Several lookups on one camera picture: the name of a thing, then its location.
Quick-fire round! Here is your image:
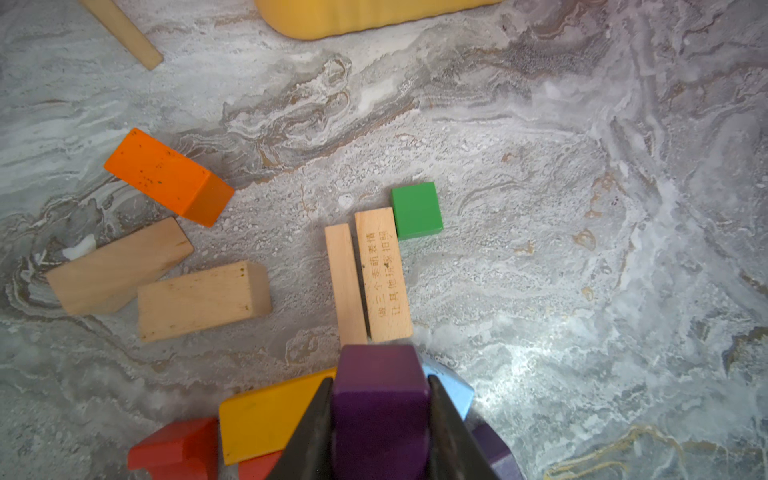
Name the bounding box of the light blue wooden brick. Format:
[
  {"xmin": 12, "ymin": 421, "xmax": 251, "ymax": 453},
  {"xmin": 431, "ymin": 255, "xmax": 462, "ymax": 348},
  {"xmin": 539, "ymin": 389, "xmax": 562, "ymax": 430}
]
[{"xmin": 420, "ymin": 355, "xmax": 475, "ymax": 420}]

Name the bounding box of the yellow wooden brick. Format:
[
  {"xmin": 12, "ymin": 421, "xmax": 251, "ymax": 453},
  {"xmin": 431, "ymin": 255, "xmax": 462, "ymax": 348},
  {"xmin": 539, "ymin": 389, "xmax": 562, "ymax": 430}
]
[{"xmin": 219, "ymin": 368, "xmax": 336, "ymax": 465}]

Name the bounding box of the red flat wooden brick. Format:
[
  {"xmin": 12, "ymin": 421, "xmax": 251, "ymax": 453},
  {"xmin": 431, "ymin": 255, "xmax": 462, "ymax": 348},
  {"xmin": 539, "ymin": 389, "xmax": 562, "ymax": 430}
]
[{"xmin": 238, "ymin": 451, "xmax": 282, "ymax": 480}]

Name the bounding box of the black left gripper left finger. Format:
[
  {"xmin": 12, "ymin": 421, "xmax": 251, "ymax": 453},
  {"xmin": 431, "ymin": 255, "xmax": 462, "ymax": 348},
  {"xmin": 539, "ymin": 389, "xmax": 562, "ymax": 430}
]
[{"xmin": 266, "ymin": 377, "xmax": 334, "ymax": 480}]

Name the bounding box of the purple cube brick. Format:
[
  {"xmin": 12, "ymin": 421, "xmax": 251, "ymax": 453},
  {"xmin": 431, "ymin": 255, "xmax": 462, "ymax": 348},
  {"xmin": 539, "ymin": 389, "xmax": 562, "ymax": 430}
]
[
  {"xmin": 472, "ymin": 423, "xmax": 524, "ymax": 480},
  {"xmin": 332, "ymin": 345, "xmax": 430, "ymax": 479}
]

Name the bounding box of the green wooden brick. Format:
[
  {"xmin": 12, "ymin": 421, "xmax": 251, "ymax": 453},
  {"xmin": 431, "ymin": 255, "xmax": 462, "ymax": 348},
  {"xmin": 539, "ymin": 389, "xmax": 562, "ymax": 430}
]
[{"xmin": 391, "ymin": 182, "xmax": 444, "ymax": 240}]

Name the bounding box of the yellow plastic storage bin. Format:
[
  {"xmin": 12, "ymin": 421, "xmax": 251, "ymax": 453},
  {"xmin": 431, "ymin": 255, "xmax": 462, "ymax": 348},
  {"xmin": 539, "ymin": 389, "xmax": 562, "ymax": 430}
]
[{"xmin": 254, "ymin": 0, "xmax": 493, "ymax": 40}]

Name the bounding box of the natural wood long brick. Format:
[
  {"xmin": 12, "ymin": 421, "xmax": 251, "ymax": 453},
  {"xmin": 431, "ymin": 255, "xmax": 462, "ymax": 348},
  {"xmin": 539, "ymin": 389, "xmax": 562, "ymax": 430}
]
[
  {"xmin": 355, "ymin": 207, "xmax": 413, "ymax": 342},
  {"xmin": 325, "ymin": 223, "xmax": 368, "ymax": 346}
]

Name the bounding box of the natural wood flat brick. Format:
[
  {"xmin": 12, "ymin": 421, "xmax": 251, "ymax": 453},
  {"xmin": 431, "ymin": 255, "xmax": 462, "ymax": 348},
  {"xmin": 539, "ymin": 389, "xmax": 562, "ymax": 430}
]
[{"xmin": 138, "ymin": 261, "xmax": 272, "ymax": 343}]

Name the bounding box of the wooden two-tier shelf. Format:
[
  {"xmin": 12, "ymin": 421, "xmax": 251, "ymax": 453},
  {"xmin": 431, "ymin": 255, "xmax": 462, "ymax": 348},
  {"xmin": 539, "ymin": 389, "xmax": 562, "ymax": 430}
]
[{"xmin": 79, "ymin": 0, "xmax": 164, "ymax": 70}]

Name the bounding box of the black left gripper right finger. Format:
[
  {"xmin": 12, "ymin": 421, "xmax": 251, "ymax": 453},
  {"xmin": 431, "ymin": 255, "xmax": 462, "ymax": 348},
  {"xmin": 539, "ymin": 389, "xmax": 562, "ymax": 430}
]
[{"xmin": 427, "ymin": 375, "xmax": 498, "ymax": 480}]

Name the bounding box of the orange wooden brick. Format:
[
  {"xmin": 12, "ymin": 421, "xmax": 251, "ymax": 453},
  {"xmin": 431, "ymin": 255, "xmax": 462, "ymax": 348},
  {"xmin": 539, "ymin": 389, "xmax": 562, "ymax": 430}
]
[{"xmin": 104, "ymin": 128, "xmax": 234, "ymax": 227}]

